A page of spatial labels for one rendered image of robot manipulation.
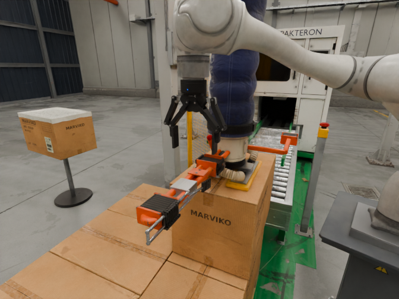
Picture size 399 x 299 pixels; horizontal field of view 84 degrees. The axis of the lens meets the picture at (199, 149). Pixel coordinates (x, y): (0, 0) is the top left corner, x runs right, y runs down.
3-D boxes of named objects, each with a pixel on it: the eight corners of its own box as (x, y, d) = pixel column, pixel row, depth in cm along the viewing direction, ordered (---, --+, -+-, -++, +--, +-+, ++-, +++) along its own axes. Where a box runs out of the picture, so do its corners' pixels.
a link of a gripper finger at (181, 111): (189, 102, 63) (186, 99, 63) (168, 129, 69) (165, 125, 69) (195, 101, 67) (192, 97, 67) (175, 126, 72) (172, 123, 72)
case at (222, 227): (214, 196, 166) (215, 145, 153) (269, 209, 151) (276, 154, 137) (171, 251, 115) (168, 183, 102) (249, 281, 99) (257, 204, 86)
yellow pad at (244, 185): (244, 161, 128) (244, 153, 126) (262, 164, 124) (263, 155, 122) (225, 187, 98) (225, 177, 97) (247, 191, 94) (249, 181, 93)
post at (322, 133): (299, 228, 214) (318, 126, 179) (307, 229, 211) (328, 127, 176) (299, 232, 208) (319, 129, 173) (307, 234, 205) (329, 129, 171)
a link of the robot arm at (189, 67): (186, 57, 66) (186, 78, 68) (170, 56, 59) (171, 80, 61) (214, 57, 63) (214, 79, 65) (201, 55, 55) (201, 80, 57)
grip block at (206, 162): (202, 165, 96) (203, 152, 94) (224, 169, 92) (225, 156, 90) (194, 172, 88) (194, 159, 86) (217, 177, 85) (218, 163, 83)
